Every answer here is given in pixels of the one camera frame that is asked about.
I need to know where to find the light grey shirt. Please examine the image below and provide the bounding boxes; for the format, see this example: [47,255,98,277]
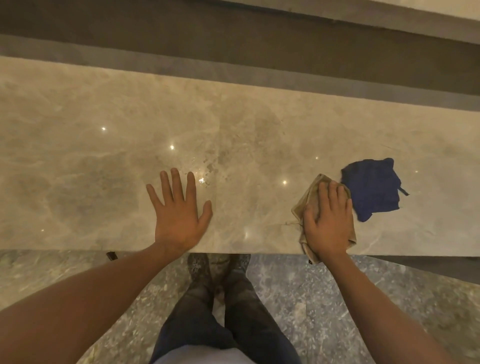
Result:
[151,345,256,364]

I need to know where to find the dark blue cloth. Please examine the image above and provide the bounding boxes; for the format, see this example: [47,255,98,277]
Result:
[340,157,410,223]

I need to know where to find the person's left hand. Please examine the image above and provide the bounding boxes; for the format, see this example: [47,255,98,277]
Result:
[146,167,214,259]

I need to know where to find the dark blue jeans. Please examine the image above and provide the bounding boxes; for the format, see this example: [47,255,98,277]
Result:
[149,262,302,364]

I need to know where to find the person's right hand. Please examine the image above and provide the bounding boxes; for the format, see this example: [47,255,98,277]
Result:
[302,181,354,260]

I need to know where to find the beige cleaning cloth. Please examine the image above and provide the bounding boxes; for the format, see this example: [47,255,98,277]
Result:
[291,173,357,265]

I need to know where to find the person's left forearm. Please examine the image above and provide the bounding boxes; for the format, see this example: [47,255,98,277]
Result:
[0,241,180,364]

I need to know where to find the person's right forearm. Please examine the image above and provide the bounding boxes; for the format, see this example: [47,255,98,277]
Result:
[322,253,457,364]

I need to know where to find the dark patterned shoe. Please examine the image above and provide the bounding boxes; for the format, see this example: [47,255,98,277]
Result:
[224,254,251,280]
[187,253,211,289]

